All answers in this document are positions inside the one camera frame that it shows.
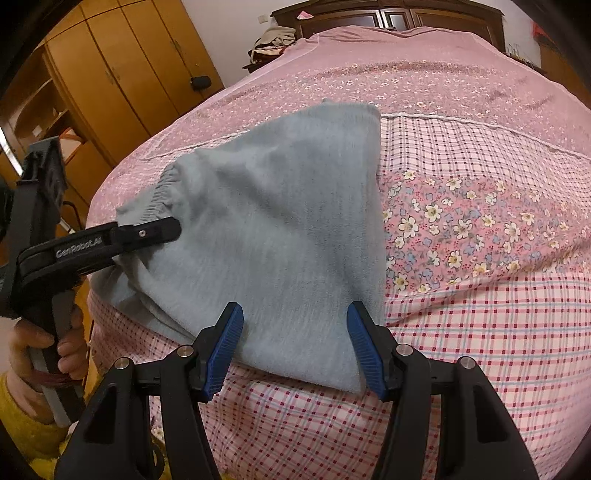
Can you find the small black device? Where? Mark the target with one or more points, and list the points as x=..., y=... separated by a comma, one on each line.
x=201, y=83

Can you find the yellow wooden cabinet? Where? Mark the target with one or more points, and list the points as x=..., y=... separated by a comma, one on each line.
x=556, y=69

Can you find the grey pants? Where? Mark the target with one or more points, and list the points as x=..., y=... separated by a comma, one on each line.
x=277, y=207

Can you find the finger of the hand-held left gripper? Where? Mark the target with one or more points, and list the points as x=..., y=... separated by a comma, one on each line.
x=147, y=233

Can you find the dark wooden headboard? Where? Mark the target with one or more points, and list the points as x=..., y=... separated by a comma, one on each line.
x=369, y=18

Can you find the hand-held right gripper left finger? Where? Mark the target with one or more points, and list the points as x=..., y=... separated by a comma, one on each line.
x=226, y=350

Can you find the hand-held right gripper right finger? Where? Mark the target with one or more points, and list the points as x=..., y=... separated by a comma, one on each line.
x=364, y=350

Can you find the person's left hand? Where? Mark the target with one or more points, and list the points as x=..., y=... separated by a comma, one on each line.
x=23, y=341

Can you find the yellow wooden wardrobe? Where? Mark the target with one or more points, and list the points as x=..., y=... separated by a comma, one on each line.
x=115, y=60

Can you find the person's left forearm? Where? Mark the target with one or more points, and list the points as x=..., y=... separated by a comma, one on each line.
x=23, y=429

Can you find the pile of clothes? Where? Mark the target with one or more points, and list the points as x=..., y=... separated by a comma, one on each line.
x=272, y=44

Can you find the pink floral bedspread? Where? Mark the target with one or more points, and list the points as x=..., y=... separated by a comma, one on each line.
x=461, y=323

